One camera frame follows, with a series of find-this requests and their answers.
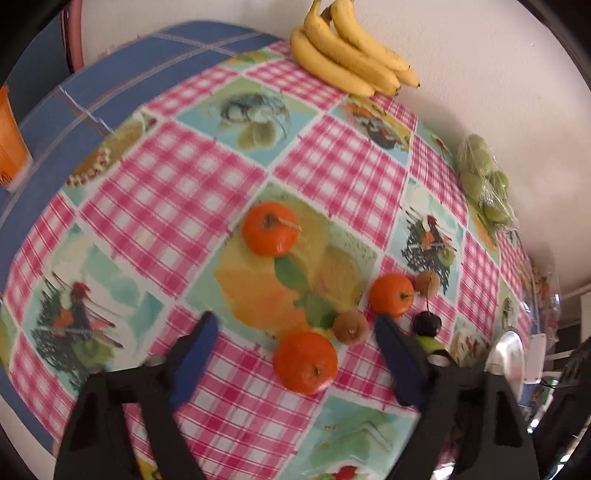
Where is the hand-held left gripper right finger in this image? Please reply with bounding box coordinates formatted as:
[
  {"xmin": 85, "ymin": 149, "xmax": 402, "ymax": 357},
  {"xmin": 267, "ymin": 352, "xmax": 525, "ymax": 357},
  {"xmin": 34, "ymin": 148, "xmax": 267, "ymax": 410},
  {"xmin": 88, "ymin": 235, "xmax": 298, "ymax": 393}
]
[{"xmin": 374, "ymin": 314, "xmax": 541, "ymax": 480}]

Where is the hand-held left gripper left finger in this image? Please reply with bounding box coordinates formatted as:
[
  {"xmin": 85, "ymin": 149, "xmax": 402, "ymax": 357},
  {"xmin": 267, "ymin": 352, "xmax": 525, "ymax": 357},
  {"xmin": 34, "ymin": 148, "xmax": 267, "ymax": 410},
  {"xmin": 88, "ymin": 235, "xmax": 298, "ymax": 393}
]
[{"xmin": 53, "ymin": 311, "xmax": 219, "ymax": 480}]

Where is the dark plum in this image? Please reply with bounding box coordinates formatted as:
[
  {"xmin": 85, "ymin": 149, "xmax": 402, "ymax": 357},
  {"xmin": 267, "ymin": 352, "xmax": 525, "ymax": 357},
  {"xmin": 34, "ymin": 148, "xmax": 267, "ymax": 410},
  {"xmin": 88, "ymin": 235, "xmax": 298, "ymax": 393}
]
[{"xmin": 412, "ymin": 298, "xmax": 441, "ymax": 339}]

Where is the brown longan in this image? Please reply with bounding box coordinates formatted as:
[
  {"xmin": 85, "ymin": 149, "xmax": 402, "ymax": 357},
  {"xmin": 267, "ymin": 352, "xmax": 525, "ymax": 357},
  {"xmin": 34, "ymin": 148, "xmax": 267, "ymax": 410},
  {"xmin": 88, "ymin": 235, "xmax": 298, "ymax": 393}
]
[
  {"xmin": 414, "ymin": 270, "xmax": 441, "ymax": 296},
  {"xmin": 333, "ymin": 310, "xmax": 370, "ymax": 344}
]

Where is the round metal plate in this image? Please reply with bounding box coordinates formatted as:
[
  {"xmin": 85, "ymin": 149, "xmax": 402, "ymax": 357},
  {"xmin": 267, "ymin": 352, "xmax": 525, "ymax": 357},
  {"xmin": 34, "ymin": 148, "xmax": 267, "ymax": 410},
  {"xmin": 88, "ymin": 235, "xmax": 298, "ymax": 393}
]
[{"xmin": 482, "ymin": 330, "xmax": 527, "ymax": 407}]

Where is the large mandarin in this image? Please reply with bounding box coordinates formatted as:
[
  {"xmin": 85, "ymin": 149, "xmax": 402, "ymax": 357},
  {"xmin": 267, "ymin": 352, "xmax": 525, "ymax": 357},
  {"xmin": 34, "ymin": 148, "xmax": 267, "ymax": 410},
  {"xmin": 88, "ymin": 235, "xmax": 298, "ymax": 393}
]
[{"xmin": 273, "ymin": 331, "xmax": 339, "ymax": 395}]

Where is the mandarin with long stem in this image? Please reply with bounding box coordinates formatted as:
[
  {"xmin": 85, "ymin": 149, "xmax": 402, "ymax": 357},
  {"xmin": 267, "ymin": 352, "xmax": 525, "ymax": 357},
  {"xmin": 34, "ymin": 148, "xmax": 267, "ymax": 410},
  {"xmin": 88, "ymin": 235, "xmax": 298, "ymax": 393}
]
[{"xmin": 242, "ymin": 202, "xmax": 301, "ymax": 258}]

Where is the plastic tray of green fruits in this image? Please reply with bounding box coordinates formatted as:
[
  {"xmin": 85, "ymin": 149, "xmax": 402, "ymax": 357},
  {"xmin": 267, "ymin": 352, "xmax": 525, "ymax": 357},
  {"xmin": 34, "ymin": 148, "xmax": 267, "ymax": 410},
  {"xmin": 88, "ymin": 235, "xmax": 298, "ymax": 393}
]
[{"xmin": 457, "ymin": 134, "xmax": 520, "ymax": 232}]

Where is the white plastic box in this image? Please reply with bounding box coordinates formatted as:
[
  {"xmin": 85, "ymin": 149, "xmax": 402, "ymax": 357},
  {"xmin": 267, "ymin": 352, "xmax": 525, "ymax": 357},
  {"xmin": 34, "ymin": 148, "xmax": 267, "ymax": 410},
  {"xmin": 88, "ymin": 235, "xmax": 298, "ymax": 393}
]
[{"xmin": 526, "ymin": 335, "xmax": 548, "ymax": 384}]

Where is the small mandarin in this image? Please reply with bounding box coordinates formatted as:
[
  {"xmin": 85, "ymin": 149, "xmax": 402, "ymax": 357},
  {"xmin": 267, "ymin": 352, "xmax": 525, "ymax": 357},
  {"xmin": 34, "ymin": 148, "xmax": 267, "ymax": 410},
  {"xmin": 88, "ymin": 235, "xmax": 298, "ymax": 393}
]
[{"xmin": 368, "ymin": 273, "xmax": 415, "ymax": 318}]

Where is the clear plastic tray of longans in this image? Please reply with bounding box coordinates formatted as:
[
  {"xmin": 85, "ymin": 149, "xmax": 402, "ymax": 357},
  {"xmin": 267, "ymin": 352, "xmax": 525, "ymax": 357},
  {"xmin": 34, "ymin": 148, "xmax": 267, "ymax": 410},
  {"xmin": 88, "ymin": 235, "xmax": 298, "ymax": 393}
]
[{"xmin": 531, "ymin": 263, "xmax": 561, "ymax": 333}]

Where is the pink checkered printed tablecloth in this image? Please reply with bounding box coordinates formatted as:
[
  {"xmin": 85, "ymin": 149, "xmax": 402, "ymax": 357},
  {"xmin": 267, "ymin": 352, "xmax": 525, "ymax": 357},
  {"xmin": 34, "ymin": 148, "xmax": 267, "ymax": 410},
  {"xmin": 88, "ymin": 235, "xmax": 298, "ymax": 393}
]
[{"xmin": 0, "ymin": 39, "xmax": 555, "ymax": 480}]

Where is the orange plastic cup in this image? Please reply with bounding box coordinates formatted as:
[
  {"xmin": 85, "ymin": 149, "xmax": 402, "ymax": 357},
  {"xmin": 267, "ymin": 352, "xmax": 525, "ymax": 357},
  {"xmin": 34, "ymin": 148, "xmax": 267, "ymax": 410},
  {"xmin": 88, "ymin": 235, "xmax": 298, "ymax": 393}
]
[{"xmin": 0, "ymin": 85, "xmax": 33, "ymax": 192}]

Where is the bunch of yellow bananas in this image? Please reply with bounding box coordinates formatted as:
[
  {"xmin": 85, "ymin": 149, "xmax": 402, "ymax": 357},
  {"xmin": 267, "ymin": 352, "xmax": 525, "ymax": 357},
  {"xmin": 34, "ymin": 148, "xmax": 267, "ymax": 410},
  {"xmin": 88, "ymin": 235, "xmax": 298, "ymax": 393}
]
[{"xmin": 290, "ymin": 0, "xmax": 421, "ymax": 97}]

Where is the pink chair frame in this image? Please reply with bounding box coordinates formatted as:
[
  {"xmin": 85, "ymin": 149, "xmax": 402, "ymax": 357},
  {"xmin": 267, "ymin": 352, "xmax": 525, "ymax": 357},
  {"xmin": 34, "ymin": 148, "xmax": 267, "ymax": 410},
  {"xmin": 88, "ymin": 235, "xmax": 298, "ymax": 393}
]
[{"xmin": 62, "ymin": 0, "xmax": 85, "ymax": 75}]

